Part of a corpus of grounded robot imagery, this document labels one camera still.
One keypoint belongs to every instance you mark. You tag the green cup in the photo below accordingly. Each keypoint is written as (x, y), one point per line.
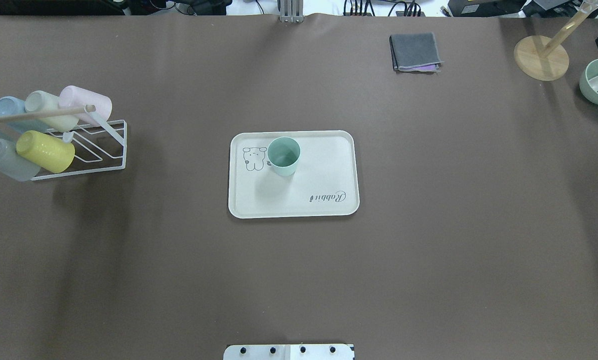
(284, 153)

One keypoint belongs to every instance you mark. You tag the cream rabbit tray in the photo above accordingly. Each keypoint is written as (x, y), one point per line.
(324, 184)

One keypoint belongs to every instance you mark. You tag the white cup rack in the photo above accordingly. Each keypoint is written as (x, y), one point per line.
(100, 147)

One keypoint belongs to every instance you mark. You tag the pink cup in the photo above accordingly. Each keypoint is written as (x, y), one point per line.
(76, 97)

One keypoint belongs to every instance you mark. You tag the yellow cup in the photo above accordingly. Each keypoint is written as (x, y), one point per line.
(44, 150)

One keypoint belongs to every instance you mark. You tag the cream cup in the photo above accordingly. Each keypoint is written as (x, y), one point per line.
(42, 101)

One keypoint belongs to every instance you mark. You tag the wooden cup stand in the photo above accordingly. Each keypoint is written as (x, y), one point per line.
(544, 58)

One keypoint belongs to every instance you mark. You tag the grey cup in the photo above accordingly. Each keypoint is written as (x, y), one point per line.
(14, 165)

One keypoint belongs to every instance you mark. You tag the blue cup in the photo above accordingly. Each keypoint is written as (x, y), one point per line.
(12, 106)

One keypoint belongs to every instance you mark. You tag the grey folded cloth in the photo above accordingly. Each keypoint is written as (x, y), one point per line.
(415, 52)

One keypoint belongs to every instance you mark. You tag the aluminium frame post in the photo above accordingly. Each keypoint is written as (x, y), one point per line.
(291, 11)

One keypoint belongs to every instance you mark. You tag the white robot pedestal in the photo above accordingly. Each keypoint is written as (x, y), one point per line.
(301, 351)

